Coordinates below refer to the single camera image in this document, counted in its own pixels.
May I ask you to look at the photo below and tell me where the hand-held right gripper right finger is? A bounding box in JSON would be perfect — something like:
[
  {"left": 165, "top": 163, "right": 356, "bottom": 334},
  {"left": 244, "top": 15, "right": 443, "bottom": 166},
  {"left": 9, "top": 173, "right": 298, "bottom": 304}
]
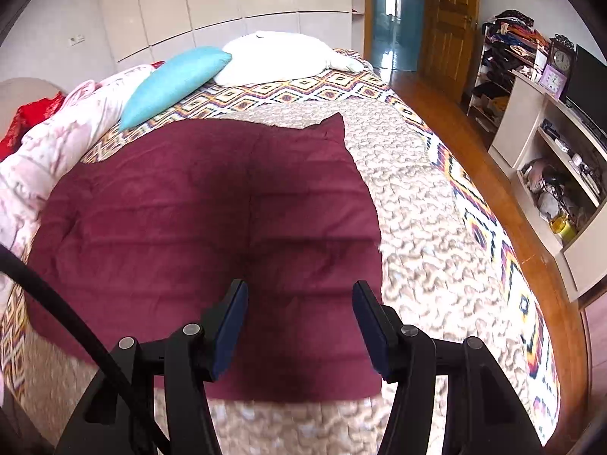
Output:
[{"left": 352, "top": 281, "right": 546, "bottom": 455}]

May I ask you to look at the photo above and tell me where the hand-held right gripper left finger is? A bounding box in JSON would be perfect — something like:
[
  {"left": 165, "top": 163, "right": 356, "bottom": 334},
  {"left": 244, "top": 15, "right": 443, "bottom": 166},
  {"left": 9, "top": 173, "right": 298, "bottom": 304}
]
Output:
[{"left": 56, "top": 279, "right": 250, "bottom": 455}]

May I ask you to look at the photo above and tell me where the maroon puffer jacket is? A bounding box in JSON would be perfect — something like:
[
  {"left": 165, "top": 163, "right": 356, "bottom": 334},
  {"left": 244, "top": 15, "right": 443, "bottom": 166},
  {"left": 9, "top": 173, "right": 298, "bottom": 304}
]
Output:
[{"left": 26, "top": 113, "right": 386, "bottom": 403}]

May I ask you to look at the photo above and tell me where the white clothes shelf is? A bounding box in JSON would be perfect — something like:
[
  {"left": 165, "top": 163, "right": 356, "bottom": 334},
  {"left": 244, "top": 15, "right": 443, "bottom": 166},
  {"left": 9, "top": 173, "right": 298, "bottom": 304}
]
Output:
[{"left": 467, "top": 21, "right": 553, "bottom": 147}]

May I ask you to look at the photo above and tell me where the cluttered clothes shelf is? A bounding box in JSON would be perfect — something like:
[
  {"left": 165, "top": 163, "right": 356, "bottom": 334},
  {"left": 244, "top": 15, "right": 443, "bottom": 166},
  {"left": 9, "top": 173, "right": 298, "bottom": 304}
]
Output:
[{"left": 474, "top": 9, "right": 551, "bottom": 115}]

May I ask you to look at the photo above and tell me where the patterned quilted bedspread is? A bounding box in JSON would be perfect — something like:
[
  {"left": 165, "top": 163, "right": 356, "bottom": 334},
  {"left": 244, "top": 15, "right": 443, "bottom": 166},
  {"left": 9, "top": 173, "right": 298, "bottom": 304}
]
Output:
[{"left": 0, "top": 47, "right": 563, "bottom": 455}]

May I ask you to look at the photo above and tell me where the yellow container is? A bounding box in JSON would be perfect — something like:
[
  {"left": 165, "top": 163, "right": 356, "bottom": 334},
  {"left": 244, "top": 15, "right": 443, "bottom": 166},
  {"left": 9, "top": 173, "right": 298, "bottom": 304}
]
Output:
[{"left": 550, "top": 213, "right": 577, "bottom": 243}]

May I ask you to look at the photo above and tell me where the pink round object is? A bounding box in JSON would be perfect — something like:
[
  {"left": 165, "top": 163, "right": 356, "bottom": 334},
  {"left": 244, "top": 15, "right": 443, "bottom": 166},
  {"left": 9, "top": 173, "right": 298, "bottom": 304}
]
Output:
[{"left": 524, "top": 158, "right": 552, "bottom": 193}]

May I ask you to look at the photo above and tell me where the teal pillow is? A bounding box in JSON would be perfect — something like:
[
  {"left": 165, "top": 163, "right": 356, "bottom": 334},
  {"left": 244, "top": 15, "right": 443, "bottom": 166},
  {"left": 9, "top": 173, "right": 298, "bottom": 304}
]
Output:
[{"left": 118, "top": 46, "right": 233, "bottom": 132}]

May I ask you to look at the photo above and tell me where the pink white comforter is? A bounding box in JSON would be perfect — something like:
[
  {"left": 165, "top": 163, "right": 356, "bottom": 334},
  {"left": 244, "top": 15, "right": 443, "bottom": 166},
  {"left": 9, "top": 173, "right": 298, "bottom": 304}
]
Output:
[{"left": 0, "top": 64, "right": 158, "bottom": 290}]

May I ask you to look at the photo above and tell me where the white media cabinet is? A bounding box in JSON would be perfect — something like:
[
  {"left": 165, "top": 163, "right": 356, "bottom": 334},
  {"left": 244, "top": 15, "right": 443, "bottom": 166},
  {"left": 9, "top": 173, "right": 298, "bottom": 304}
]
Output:
[{"left": 491, "top": 69, "right": 607, "bottom": 301}]

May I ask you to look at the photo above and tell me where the white pillow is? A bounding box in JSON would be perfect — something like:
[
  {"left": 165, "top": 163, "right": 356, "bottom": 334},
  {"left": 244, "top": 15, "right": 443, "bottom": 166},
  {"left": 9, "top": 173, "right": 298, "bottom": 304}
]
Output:
[{"left": 213, "top": 31, "right": 366, "bottom": 87}]

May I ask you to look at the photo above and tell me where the red cloth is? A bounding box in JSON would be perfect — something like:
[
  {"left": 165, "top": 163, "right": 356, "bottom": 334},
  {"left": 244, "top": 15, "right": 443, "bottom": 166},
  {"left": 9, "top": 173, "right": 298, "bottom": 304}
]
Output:
[
  {"left": 0, "top": 78, "right": 69, "bottom": 126},
  {"left": 0, "top": 61, "right": 165, "bottom": 162}
]

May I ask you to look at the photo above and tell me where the pink square clock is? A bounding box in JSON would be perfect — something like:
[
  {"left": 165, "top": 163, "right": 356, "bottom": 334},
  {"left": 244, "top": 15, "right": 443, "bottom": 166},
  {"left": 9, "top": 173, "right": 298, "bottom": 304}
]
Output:
[{"left": 541, "top": 64, "right": 568, "bottom": 98}]

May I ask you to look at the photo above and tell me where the wooden door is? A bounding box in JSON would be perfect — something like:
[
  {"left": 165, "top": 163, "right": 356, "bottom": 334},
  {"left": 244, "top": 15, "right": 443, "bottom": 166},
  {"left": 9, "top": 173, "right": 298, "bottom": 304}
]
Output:
[{"left": 420, "top": 0, "right": 482, "bottom": 102}]

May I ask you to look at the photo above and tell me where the ornate dark table clock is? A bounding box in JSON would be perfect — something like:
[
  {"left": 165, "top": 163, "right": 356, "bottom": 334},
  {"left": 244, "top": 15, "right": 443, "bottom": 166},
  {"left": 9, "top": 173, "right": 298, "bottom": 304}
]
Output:
[{"left": 547, "top": 34, "right": 577, "bottom": 81}]

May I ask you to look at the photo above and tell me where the black television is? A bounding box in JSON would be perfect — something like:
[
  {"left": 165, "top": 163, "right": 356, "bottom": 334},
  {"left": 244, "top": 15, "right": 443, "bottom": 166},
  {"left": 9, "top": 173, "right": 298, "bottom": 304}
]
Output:
[{"left": 564, "top": 44, "right": 607, "bottom": 123}]

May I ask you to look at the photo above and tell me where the black cable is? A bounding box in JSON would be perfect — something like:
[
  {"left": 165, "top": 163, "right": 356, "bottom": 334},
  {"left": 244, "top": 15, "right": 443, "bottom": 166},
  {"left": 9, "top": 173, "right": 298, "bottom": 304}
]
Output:
[{"left": 0, "top": 242, "right": 171, "bottom": 455}]

